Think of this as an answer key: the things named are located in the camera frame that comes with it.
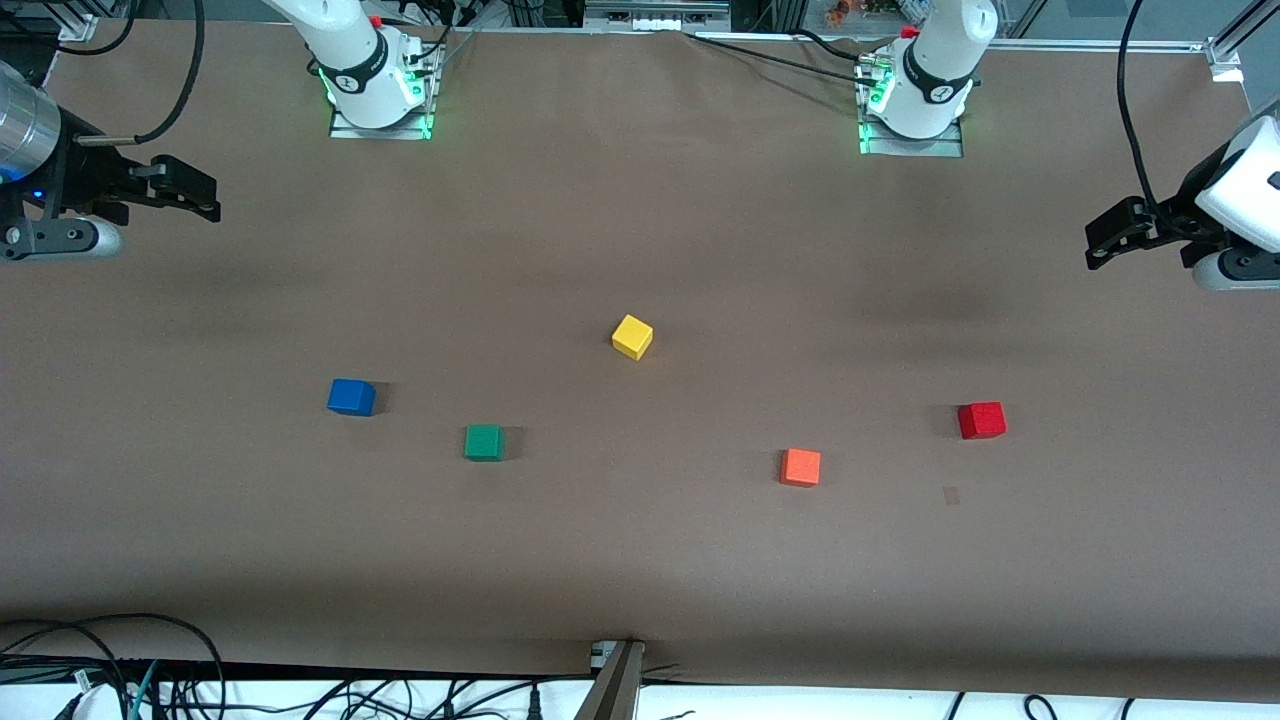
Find aluminium arm base plate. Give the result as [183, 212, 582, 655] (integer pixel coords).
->
[328, 45, 441, 141]
[857, 60, 966, 158]

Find aluminium camera mount bar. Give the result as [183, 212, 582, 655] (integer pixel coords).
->
[575, 638, 648, 720]

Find black looped cable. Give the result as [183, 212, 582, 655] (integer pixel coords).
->
[0, 612, 226, 720]

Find grey socket strip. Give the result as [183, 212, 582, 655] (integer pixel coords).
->
[583, 0, 733, 33]

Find yellow wooden block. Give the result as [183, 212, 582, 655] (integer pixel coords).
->
[611, 314, 655, 362]

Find brown paper table cover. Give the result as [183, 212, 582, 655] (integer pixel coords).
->
[0, 18, 1280, 701]

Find aluminium frame rail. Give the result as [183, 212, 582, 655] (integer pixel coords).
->
[960, 38, 1216, 53]

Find red wooden block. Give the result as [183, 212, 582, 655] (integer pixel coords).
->
[958, 401, 1007, 441]

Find teal cable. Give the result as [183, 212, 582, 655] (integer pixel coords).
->
[128, 660, 161, 720]

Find long black base cable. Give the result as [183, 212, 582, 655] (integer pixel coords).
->
[685, 30, 886, 89]

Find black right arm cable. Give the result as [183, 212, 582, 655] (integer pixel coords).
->
[60, 0, 208, 148]

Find short black base cable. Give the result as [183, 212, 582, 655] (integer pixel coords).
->
[795, 28, 891, 71]

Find blue wooden block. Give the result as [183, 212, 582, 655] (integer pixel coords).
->
[327, 378, 377, 418]

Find black cable with plug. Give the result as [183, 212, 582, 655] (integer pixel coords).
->
[300, 675, 596, 720]

